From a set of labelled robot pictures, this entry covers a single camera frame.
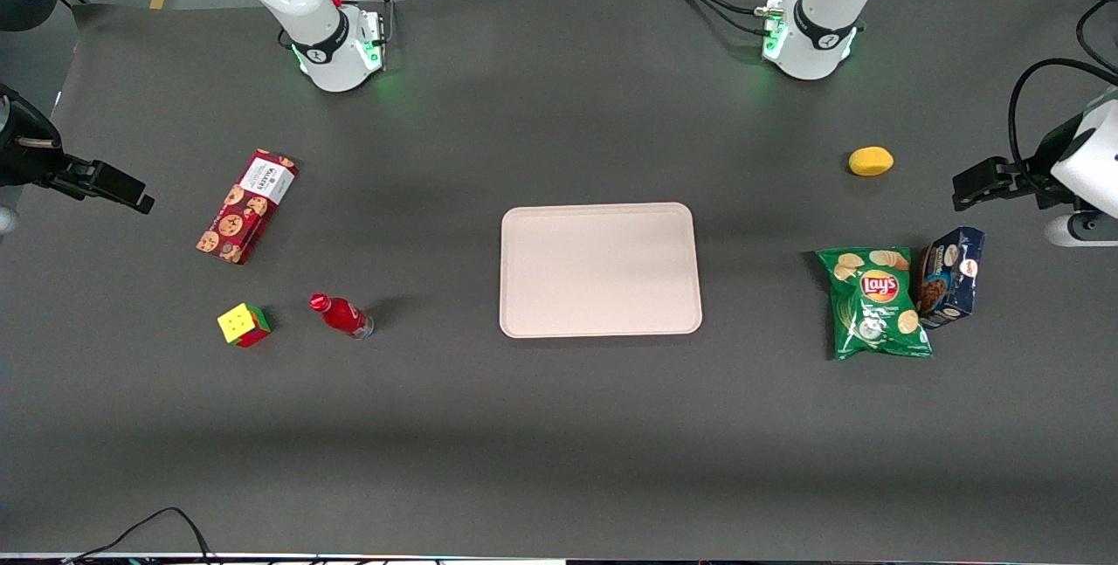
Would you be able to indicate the yellow lemon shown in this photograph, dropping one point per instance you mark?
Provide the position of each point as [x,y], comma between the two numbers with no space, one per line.
[871,161]

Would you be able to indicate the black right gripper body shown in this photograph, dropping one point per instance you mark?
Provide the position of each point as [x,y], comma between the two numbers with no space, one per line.
[29,162]

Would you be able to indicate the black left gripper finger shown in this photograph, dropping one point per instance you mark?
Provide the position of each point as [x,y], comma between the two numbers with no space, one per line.
[983,172]
[978,196]

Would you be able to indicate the green lays chips bag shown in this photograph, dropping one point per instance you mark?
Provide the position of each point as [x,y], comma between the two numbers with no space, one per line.
[873,303]

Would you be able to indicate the blue cookie box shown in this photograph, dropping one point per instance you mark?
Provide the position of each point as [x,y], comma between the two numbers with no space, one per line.
[956,277]

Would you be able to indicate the red coke bottle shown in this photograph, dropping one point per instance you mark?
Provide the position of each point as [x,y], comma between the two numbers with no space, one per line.
[342,316]

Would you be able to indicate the rubik's cube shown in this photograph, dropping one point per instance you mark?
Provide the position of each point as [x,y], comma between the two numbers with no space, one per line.
[240,325]

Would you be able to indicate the beige plastic tray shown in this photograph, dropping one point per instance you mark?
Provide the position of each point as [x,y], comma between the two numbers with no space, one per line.
[611,272]

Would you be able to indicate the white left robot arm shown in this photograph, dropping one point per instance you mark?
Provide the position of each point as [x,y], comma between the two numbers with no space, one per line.
[817,41]

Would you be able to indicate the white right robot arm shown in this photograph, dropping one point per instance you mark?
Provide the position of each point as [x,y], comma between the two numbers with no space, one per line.
[336,58]

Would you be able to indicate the dark grey table mat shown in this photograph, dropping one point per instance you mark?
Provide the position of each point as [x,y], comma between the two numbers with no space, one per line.
[559,443]

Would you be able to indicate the red cookie box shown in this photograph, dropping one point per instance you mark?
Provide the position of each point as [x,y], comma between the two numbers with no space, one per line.
[244,207]

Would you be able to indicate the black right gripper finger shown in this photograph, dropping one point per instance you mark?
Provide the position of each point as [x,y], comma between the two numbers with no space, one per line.
[105,196]
[109,178]

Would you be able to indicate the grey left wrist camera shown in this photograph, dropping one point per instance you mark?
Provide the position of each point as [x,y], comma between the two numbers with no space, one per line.
[1083,230]

